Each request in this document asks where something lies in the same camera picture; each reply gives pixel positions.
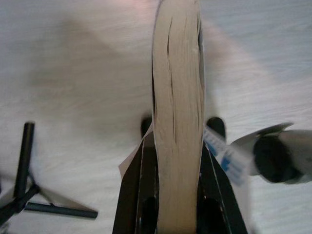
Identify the black metal stand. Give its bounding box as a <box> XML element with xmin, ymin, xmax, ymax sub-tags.
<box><xmin>0</xmin><ymin>122</ymin><xmax>98</xmax><ymax>221</ymax></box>

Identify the grey right robot leg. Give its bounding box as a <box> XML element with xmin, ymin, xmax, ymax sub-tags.
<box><xmin>230</xmin><ymin>122</ymin><xmax>308</xmax><ymax>184</ymax></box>

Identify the thick paperback book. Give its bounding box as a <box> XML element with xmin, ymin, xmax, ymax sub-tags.
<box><xmin>117</xmin><ymin>0</ymin><xmax>247</xmax><ymax>234</ymax></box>

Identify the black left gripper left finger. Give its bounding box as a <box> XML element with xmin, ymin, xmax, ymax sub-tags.
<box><xmin>113</xmin><ymin>140</ymin><xmax>160</xmax><ymax>234</ymax></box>

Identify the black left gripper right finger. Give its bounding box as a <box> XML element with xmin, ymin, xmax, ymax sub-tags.
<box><xmin>196</xmin><ymin>142</ymin><xmax>251</xmax><ymax>234</ymax></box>

